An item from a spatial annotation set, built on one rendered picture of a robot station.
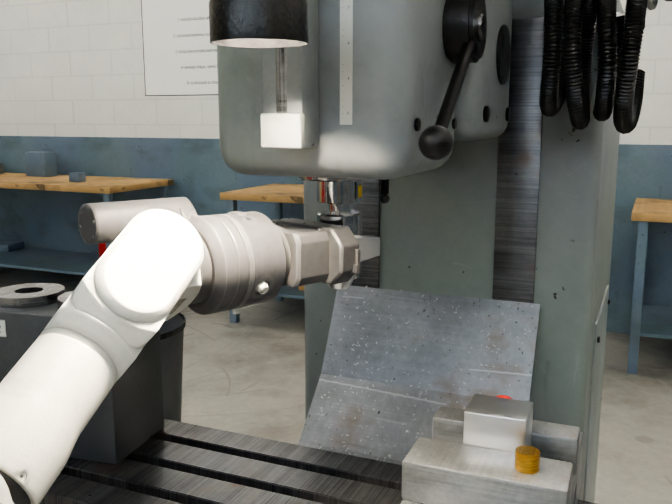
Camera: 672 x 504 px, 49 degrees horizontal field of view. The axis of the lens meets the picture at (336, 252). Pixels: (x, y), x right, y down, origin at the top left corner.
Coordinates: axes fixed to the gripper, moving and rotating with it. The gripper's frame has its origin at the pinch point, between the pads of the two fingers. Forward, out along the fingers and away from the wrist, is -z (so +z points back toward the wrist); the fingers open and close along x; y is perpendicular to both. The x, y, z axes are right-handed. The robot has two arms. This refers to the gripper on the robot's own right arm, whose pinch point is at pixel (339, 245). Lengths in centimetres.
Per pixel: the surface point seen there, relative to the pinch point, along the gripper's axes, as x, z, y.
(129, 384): 27.3, 10.3, 20.3
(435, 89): -9.2, -3.6, -16.0
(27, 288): 44.0, 16.0, 9.8
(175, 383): 167, -81, 80
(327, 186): -0.6, 2.4, -6.4
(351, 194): -2.3, 0.7, -5.6
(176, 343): 166, -81, 65
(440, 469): -16.1, 2.3, 18.6
